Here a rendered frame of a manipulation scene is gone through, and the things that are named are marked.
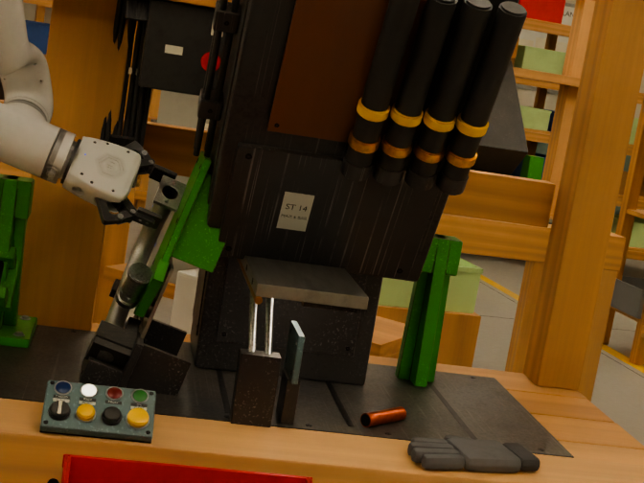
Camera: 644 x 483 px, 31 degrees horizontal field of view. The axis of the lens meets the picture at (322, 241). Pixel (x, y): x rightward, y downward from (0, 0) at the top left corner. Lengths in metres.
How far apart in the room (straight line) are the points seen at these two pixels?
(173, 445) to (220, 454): 0.07
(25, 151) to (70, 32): 0.36
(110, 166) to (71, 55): 0.34
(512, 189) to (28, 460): 1.15
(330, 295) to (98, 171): 0.44
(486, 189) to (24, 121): 0.95
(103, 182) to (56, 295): 0.41
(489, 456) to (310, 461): 0.27
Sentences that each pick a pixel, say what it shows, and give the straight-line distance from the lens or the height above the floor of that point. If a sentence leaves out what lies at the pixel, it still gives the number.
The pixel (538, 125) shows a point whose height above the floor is 1.18.
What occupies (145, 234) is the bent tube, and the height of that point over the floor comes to 1.12.
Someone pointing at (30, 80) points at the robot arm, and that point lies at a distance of 1.87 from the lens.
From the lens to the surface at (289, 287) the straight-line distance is 1.60.
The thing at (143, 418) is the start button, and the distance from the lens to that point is 1.60.
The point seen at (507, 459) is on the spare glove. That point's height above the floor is 0.92.
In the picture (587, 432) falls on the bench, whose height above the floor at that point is 0.88.
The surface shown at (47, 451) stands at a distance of 1.60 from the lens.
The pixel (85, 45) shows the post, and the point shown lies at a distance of 2.10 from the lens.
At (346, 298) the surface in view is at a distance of 1.62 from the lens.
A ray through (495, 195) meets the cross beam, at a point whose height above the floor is 1.24.
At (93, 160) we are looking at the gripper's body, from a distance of 1.82.
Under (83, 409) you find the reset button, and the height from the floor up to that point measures 0.94.
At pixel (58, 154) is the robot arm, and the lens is 1.81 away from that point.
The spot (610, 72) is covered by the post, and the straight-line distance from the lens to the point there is 2.28.
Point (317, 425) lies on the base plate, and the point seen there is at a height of 0.90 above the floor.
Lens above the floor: 1.45
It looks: 9 degrees down
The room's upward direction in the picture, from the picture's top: 9 degrees clockwise
